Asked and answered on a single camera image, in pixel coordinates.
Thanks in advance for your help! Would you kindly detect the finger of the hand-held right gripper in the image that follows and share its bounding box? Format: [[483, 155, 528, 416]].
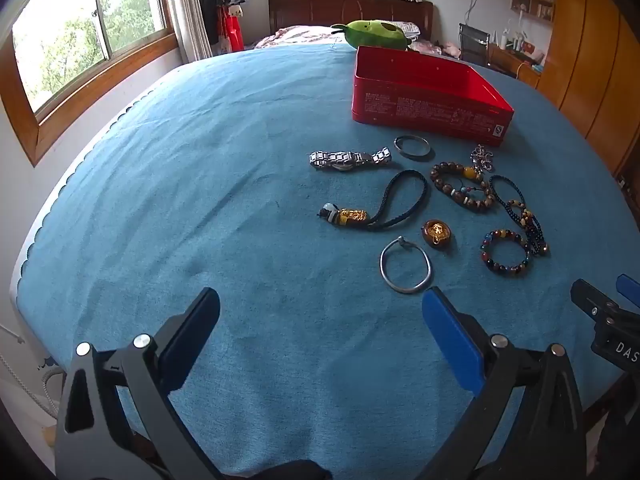
[[570, 278, 622, 320], [615, 273, 640, 309]]

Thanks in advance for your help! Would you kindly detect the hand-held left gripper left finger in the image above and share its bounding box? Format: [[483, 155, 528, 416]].
[[54, 287, 223, 480]]

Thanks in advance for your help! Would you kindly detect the round amber gold pendant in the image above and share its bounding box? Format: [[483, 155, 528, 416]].
[[420, 218, 453, 250]]

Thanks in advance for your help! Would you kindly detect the silver clasp bracelet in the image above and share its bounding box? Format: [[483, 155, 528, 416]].
[[378, 235, 433, 295]]

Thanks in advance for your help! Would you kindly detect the multicoloured bead bracelet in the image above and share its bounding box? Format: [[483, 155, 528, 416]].
[[480, 228, 532, 277]]

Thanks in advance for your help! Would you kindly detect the white cable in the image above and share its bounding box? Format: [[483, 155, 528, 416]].
[[0, 324, 67, 422]]

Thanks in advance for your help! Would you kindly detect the dark wooden headboard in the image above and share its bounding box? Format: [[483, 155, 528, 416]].
[[268, 0, 434, 42]]

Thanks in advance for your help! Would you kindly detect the green avocado plush toy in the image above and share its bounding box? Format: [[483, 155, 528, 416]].
[[330, 19, 412, 52]]

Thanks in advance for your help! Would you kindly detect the black chair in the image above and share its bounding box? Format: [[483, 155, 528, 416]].
[[457, 23, 491, 67]]

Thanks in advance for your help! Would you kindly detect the thin silver bangle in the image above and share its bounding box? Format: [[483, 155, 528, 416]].
[[393, 134, 432, 162]]

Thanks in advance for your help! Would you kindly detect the silver metal wristwatch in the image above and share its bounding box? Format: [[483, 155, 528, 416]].
[[308, 147, 392, 174]]

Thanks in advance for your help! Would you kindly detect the coat rack with clothes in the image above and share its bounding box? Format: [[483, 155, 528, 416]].
[[196, 0, 254, 55]]

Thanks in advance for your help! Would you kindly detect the brown wooden bead bracelet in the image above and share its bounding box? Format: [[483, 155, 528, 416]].
[[430, 160, 499, 214]]

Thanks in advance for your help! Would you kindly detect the wooden wardrobe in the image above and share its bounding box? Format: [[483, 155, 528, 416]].
[[537, 0, 640, 177]]

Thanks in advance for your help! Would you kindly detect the black cord gold charm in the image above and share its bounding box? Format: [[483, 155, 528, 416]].
[[318, 169, 430, 231]]

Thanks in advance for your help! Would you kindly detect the red tin box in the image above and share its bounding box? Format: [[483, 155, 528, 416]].
[[351, 45, 515, 148]]

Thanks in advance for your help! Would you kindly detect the dark blue bead strand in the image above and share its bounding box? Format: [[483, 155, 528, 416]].
[[488, 174, 550, 257]]

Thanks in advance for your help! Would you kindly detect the wooden desk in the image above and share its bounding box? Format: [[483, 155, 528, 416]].
[[487, 42, 544, 89]]

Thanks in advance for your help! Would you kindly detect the silver chain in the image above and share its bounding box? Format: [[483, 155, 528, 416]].
[[469, 144, 497, 174]]

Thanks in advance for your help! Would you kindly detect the large wooden frame window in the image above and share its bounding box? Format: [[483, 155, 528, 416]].
[[0, 0, 182, 167]]

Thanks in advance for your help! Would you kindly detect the red bag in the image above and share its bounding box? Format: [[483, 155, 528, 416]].
[[219, 5, 246, 54]]

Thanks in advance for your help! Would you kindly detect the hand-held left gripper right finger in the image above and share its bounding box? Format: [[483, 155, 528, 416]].
[[421, 287, 588, 480]]

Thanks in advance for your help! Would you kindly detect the floral bedding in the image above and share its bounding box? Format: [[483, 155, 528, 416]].
[[254, 21, 422, 50]]

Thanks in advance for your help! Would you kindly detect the pale curtain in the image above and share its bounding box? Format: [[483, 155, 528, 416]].
[[164, 0, 214, 64]]

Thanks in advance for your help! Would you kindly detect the blue bed blanket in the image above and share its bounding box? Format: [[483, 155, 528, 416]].
[[10, 41, 640, 480]]

